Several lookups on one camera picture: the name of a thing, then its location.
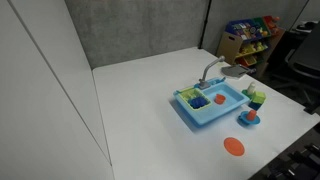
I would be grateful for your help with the light blue toy sink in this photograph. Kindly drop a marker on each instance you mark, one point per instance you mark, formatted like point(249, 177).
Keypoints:
point(230, 96)

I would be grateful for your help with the yellow-green dish rack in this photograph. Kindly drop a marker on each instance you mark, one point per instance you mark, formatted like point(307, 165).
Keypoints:
point(184, 94)

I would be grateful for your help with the dark blue toy dish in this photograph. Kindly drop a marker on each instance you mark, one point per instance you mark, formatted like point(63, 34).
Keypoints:
point(196, 102)

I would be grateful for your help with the grey toy faucet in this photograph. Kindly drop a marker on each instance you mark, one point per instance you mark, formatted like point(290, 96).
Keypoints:
point(207, 69)

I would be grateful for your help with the orange toy cup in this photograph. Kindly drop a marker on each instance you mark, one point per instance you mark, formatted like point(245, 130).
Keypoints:
point(220, 99)
point(251, 115)

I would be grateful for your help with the grey flat object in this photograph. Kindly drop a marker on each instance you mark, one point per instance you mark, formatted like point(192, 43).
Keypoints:
point(235, 71)

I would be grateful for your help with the wooden toy storage shelf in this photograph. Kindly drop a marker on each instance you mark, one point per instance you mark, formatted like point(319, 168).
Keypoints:
point(227, 45)

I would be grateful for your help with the green cube block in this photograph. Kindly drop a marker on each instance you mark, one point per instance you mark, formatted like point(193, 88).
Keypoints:
point(245, 92)

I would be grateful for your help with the blue toy plate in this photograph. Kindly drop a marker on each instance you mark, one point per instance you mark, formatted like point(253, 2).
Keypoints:
point(242, 119)

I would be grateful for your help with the orange round disc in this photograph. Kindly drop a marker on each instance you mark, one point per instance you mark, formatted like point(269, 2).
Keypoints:
point(234, 146)

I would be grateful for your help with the dark blue cube block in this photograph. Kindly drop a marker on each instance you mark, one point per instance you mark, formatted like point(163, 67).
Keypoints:
point(254, 106)

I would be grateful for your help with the lime cube block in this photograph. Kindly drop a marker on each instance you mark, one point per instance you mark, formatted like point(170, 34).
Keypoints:
point(259, 97)

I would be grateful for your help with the yellow storage bin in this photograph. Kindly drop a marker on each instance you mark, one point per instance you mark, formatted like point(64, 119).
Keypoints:
point(250, 49)

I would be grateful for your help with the blue storage bin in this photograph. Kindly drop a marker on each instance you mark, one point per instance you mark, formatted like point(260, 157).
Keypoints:
point(245, 29)

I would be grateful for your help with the green storage bin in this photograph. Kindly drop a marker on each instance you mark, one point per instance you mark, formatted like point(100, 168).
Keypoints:
point(261, 25)

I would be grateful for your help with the red storage bin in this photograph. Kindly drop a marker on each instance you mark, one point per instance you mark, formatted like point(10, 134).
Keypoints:
point(270, 22)

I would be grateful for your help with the black office chair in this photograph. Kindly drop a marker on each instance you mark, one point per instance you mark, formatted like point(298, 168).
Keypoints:
point(305, 56)

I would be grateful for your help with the black equipment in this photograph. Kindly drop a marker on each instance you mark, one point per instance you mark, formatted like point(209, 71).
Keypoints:
point(296, 163)

